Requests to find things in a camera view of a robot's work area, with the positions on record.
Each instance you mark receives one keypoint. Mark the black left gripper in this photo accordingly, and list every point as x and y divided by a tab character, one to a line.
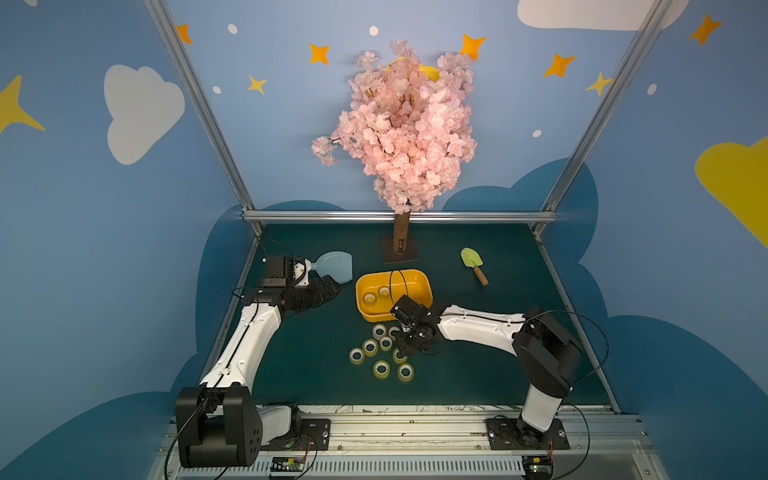
321	288

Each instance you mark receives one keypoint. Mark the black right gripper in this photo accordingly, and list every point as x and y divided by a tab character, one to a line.
417	335

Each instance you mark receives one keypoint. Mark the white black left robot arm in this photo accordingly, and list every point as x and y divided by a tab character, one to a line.
218	422

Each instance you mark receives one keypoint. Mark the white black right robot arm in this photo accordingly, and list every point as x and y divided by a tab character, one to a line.
548	354

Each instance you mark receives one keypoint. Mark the yellow plastic storage box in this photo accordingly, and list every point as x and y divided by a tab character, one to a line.
411	282

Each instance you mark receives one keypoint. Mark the light blue plastic dustpan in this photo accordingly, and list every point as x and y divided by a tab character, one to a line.
336	264

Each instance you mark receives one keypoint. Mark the left green circuit board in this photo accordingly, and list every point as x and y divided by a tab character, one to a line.
287	465

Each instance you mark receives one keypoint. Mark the green circuit board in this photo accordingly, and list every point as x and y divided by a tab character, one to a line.
537	467
287	465

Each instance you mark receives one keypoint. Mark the right green circuit board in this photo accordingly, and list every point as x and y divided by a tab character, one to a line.
537	467

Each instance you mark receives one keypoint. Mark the pink blossom artificial tree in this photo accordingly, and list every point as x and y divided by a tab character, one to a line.
409	126

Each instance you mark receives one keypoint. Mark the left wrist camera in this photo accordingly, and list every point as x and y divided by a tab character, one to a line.
285	272

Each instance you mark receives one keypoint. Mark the dark metal tree base plate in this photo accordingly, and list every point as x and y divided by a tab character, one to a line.
406	250

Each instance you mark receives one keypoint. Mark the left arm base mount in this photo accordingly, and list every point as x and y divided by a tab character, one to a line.
303	432

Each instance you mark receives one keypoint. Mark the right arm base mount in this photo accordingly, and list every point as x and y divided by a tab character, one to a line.
504	433

